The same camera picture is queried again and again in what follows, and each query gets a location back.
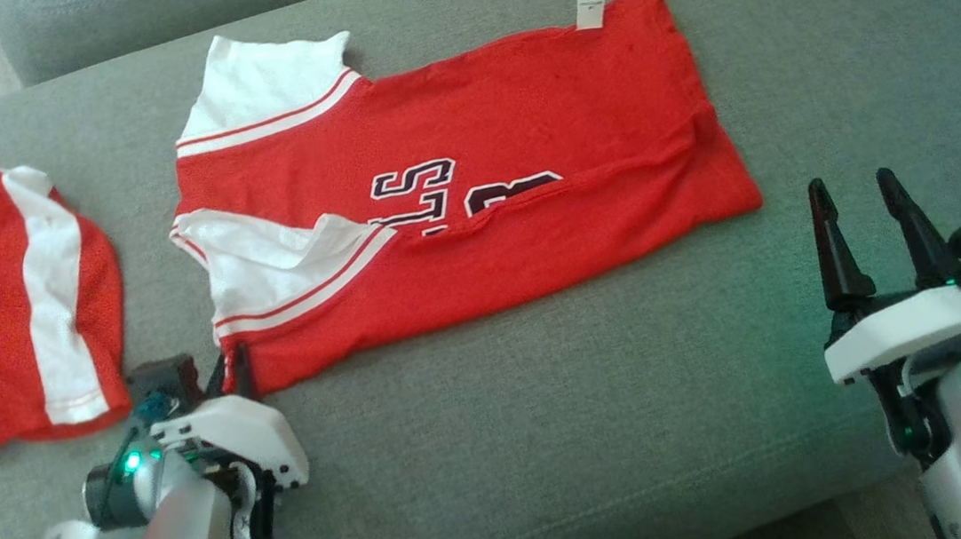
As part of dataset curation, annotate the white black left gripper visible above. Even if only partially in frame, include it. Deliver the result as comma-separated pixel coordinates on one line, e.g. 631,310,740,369
141,338,313,505

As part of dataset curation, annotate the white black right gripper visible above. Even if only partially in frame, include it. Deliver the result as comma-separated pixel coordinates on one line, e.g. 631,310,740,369
806,159,961,465

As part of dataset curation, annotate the red white Bulls jersey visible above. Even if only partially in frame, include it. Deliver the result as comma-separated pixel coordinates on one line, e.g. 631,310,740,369
147,0,779,404

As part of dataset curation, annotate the grey fabric sofa seat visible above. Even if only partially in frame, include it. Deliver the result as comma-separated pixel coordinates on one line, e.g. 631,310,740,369
0,0,961,539

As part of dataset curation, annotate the grey sofa back cushion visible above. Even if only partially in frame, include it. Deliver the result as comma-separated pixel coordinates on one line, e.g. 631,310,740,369
0,0,475,91

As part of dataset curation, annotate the black cable with teal plug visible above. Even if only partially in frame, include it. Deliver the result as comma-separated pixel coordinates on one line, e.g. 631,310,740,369
39,386,190,539

